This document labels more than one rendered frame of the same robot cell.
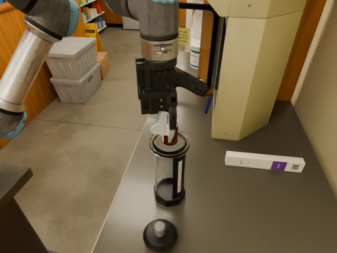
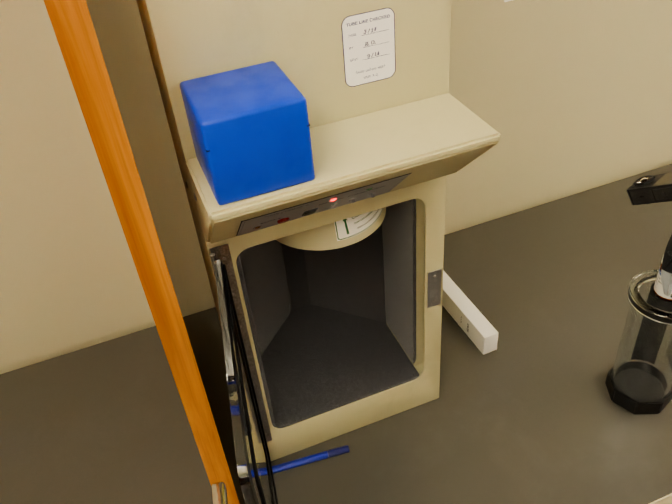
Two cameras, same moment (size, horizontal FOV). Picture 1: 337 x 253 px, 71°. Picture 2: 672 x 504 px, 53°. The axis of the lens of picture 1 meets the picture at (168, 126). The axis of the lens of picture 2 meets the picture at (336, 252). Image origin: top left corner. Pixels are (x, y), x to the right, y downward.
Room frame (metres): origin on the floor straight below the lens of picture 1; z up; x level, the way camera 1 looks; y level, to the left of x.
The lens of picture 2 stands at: (1.24, 0.40, 1.87)
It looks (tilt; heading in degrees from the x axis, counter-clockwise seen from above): 39 degrees down; 242
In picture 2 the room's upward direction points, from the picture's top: 6 degrees counter-clockwise
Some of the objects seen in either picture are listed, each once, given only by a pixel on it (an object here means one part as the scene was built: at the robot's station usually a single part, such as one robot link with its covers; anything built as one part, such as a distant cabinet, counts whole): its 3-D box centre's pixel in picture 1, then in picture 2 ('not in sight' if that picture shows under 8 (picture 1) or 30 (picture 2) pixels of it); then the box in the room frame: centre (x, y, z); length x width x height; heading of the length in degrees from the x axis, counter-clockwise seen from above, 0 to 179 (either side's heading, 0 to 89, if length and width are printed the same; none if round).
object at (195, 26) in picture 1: (183, 49); (257, 461); (1.12, -0.07, 1.19); 0.30 x 0.01 x 0.40; 71
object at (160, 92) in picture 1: (157, 84); not in sight; (0.48, 0.02, 1.34); 0.09 x 0.08 x 0.12; 102
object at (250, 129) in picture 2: not in sight; (247, 131); (1.03, -0.17, 1.56); 0.10 x 0.10 x 0.09; 80
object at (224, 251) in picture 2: (217, 53); (245, 361); (1.07, -0.22, 1.19); 0.03 x 0.02 x 0.39; 170
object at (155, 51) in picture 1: (160, 47); not in sight; (0.48, 0.02, 1.42); 0.08 x 0.08 x 0.05
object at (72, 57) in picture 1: (73, 57); not in sight; (2.84, 1.17, 0.49); 0.60 x 0.42 x 0.33; 170
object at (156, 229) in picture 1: (160, 232); not in sight; (0.33, 0.02, 0.97); 0.09 x 0.09 x 0.07
